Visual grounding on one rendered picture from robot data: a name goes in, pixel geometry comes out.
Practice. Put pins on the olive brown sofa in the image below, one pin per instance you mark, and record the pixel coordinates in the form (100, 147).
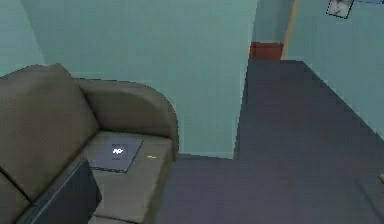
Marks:
(43, 120)

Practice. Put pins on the small yellow pencil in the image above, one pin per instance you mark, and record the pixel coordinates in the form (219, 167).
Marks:
(151, 156)

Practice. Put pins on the black framed wall picture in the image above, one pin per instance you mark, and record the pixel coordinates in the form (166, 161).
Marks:
(340, 7)

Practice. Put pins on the orange door frame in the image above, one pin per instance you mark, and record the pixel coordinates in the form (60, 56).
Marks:
(289, 30)

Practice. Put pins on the dark grey closed laptop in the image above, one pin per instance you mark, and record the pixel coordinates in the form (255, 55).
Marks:
(116, 155)

